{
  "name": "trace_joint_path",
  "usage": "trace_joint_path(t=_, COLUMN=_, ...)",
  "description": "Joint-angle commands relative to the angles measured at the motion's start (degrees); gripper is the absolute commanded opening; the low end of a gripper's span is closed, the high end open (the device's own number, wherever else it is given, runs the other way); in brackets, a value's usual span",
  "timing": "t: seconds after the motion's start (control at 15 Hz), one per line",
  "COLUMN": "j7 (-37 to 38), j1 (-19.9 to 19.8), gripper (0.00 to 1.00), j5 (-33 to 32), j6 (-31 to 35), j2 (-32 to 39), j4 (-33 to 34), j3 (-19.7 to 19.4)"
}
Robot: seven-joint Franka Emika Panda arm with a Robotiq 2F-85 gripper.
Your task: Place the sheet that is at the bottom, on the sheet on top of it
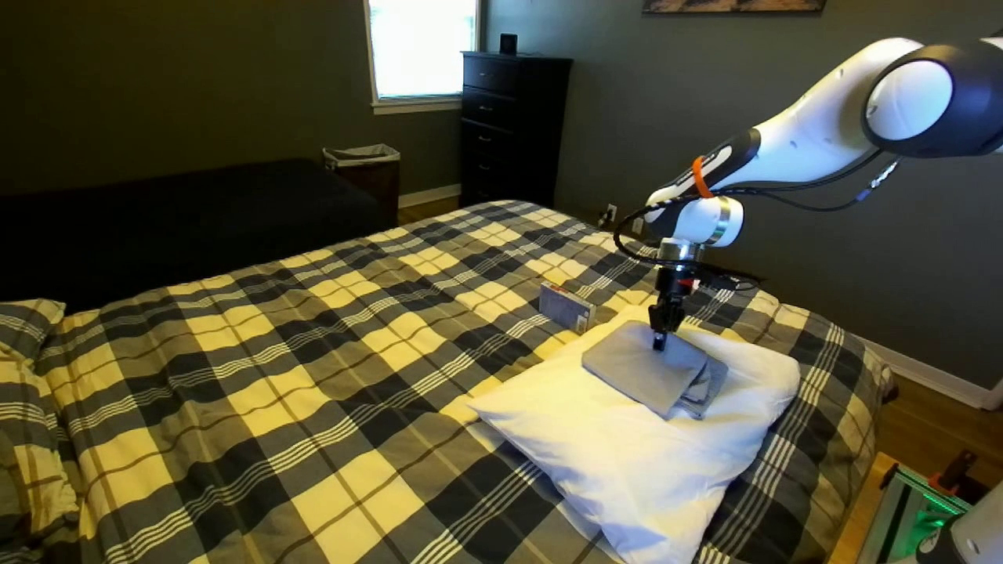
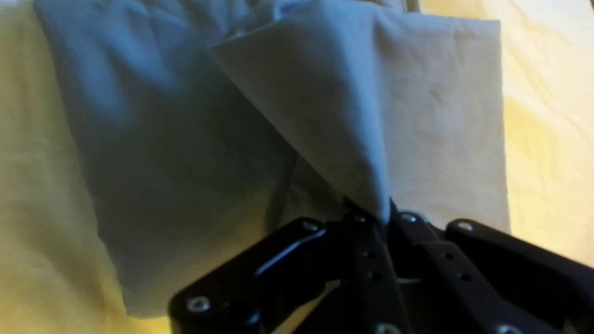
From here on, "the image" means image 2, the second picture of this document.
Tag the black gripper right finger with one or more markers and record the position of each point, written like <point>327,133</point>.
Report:
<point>488,278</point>

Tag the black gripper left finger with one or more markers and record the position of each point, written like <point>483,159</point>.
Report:
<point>297,278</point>

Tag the grey sheet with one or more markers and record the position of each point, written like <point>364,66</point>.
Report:
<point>173,135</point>
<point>445,122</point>

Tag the white pillow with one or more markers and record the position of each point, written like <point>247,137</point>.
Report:
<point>37,233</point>

